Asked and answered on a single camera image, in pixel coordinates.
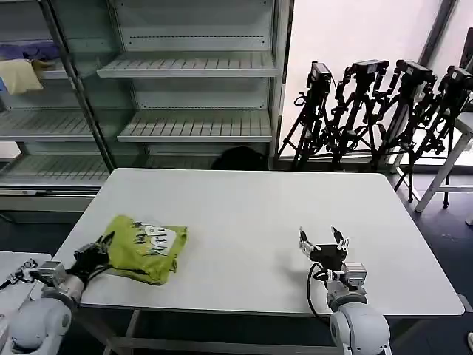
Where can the black bag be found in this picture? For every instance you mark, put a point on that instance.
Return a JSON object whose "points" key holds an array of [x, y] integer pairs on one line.
{"points": [[240, 159]]}

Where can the small white table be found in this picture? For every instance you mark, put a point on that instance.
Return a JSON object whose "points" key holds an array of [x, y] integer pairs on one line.
{"points": [[15, 296]]}

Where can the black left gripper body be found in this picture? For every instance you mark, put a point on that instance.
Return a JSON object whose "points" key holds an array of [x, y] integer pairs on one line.
{"points": [[88, 259]]}

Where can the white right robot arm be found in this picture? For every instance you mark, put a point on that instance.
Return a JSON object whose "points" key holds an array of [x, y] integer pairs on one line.
{"points": [[356, 321]]}

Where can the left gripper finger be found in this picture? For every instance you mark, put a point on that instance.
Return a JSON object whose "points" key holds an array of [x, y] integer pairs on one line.
{"points": [[106, 242], [103, 270]]}

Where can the green printed t-shirt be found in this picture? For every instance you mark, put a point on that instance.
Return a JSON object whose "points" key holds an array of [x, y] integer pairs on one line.
{"points": [[148, 251]]}

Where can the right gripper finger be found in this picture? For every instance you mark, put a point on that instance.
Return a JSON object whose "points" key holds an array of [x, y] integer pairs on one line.
{"points": [[340, 241], [307, 242]]}

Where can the white empty shelf unit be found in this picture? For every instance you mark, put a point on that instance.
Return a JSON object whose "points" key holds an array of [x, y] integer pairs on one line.
{"points": [[199, 92]]}

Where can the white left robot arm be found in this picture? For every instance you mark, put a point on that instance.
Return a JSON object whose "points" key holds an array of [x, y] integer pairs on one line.
{"points": [[40, 314]]}

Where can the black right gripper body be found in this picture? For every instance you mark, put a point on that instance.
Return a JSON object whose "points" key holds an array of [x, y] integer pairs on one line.
{"points": [[329, 257]]}

